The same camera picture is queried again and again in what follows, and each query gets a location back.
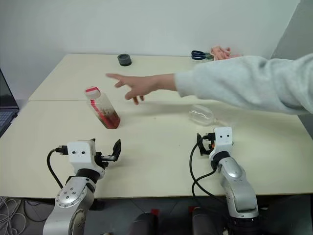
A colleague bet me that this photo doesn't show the pink cloth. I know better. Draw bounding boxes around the pink cloth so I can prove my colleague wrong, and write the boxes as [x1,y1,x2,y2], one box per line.
[210,45,243,61]

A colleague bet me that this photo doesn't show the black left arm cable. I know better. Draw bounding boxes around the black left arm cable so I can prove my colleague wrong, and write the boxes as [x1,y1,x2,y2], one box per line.
[46,145,69,189]

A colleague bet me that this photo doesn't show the person's bare hand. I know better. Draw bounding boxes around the person's bare hand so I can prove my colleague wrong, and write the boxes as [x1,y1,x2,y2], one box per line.
[105,73,178,106]

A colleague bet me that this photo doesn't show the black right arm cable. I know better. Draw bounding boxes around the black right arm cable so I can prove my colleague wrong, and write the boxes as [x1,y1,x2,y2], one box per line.
[189,141,231,204]

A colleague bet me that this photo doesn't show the blue handled scissors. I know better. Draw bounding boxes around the blue handled scissors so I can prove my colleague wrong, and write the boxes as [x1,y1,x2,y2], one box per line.
[191,49,213,61]

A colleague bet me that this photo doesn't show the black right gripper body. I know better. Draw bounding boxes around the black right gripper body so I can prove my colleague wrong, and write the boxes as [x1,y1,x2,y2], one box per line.
[204,138,216,155]

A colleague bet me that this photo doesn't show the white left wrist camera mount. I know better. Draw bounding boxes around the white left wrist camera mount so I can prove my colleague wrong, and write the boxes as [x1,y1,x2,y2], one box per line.
[67,140,105,172]

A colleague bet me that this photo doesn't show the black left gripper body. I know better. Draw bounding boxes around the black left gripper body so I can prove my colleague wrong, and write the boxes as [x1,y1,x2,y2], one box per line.
[94,151,116,170]

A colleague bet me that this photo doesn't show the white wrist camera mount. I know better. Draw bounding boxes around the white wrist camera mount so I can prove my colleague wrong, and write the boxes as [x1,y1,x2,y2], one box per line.
[208,126,234,160]
[67,140,105,172]

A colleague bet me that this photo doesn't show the bottle with red liquid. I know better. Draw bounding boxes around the bottle with red liquid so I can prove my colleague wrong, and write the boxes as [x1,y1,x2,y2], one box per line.
[86,91,122,130]

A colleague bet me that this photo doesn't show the dark rounded shape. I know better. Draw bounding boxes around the dark rounded shape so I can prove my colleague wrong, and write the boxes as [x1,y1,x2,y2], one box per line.
[191,207,222,235]
[129,211,160,235]

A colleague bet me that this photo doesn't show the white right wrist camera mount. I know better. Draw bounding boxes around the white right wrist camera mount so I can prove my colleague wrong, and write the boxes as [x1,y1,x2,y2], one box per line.
[208,126,234,160]

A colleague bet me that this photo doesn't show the dark laptop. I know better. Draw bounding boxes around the dark laptop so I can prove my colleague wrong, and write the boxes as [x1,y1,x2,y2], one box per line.
[0,68,20,138]

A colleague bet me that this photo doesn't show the white floor cables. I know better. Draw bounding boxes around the white floor cables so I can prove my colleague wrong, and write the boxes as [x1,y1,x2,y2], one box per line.
[0,195,27,235]

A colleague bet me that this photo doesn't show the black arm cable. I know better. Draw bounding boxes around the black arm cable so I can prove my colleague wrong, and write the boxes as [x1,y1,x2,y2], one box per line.
[46,145,69,189]
[189,141,231,204]

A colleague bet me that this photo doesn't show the black round container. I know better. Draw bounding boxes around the black round container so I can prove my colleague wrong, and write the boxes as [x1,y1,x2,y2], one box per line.
[116,53,133,67]

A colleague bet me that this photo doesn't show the white red bottle cap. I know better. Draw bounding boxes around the white red bottle cap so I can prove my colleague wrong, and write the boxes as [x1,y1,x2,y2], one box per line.
[84,86,101,98]

